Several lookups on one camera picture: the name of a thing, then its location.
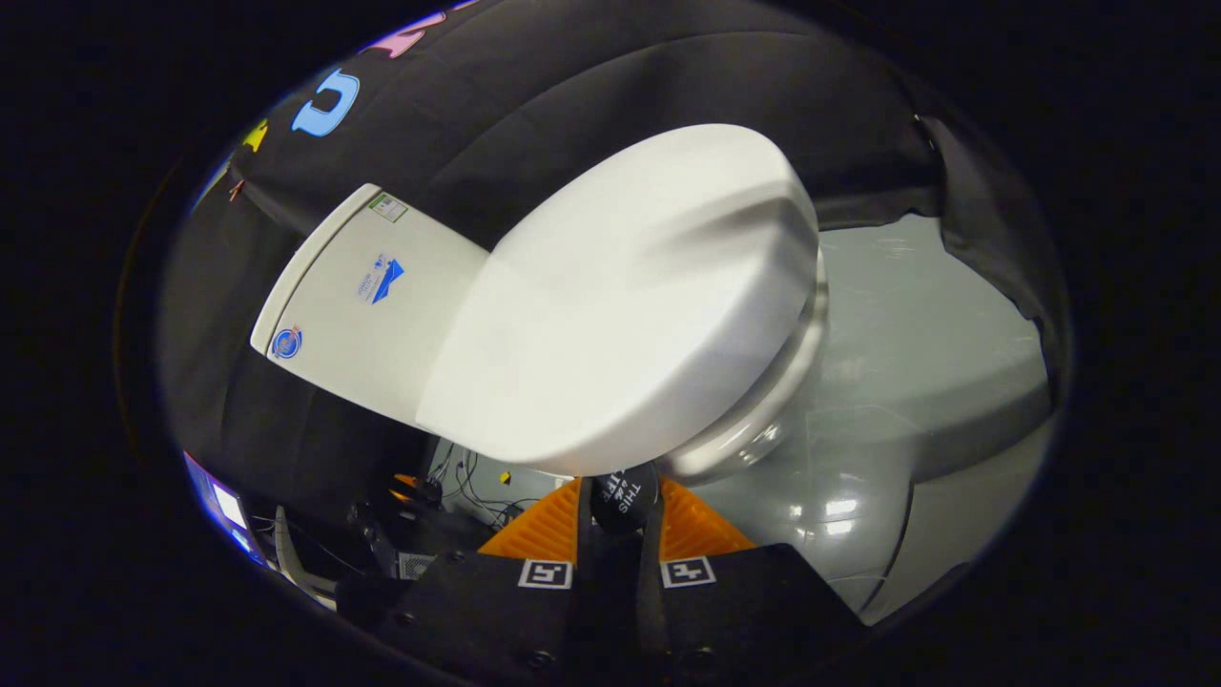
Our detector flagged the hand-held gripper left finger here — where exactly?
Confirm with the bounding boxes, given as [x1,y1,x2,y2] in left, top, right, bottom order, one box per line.
[380,475,611,684]

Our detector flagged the white toilet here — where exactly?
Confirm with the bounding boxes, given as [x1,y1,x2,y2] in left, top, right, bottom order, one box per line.
[250,183,831,486]

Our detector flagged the computer monitor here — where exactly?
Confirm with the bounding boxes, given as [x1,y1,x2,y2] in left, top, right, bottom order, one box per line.
[186,453,257,562]

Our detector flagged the dark equipment with orange parts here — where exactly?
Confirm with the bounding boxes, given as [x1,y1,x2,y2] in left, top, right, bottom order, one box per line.
[345,472,449,579]

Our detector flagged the black round lid tab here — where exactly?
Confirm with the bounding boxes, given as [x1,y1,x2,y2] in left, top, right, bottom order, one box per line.
[590,463,661,535]

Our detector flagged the black floor cables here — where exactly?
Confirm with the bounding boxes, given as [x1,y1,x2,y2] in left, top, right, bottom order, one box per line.
[429,444,542,531]

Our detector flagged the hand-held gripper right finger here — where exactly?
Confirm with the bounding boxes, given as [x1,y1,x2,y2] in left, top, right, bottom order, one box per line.
[634,475,867,684]

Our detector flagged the black backdrop cloth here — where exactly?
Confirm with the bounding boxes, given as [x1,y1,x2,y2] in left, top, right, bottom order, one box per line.
[157,0,1074,535]

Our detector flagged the white toilet lid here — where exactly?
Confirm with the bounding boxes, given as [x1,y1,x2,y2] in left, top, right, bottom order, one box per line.
[416,124,821,478]

